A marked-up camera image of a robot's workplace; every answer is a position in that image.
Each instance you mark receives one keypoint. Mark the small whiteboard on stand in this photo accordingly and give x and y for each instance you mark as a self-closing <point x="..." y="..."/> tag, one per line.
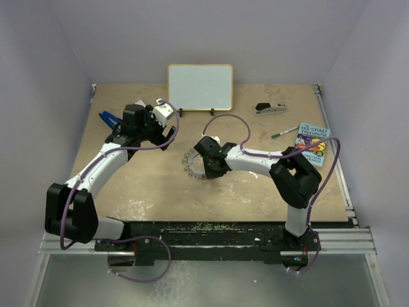
<point x="200" y="87"/>

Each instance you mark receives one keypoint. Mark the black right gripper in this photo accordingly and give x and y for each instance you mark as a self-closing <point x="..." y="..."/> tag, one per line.
<point x="210" y="174"/>

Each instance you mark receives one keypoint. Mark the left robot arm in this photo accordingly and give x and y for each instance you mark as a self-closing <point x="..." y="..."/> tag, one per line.
<point x="70" y="211"/>

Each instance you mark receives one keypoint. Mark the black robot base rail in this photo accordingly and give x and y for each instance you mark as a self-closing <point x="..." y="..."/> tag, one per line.
<point x="266" y="242"/>

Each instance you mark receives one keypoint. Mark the blue stapler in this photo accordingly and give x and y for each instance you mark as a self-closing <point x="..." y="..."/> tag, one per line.
<point x="109" y="119"/>

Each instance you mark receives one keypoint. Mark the blue treehouse book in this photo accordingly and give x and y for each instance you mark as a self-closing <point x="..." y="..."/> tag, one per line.
<point x="309" y="134"/>

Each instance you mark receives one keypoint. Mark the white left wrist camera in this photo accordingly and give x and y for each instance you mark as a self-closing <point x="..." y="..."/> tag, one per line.
<point x="162" y="112"/>

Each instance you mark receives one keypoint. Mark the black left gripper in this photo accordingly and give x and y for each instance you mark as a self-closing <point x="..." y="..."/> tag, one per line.
<point x="160" y="138"/>

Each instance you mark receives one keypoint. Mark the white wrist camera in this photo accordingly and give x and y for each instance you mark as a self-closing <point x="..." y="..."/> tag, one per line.
<point x="216" y="138"/>
<point x="162" y="112"/>

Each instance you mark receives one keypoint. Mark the black and grey stapler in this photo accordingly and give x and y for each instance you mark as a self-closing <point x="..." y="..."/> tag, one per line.
<point x="265" y="108"/>

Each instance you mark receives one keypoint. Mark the green whiteboard marker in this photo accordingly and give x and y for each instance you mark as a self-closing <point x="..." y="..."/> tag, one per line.
<point x="284" y="132"/>

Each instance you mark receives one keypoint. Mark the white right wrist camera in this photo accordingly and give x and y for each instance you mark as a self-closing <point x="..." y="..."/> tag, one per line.
<point x="216" y="138"/>

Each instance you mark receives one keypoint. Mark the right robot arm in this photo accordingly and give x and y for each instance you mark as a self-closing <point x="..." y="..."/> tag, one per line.
<point x="295" y="178"/>

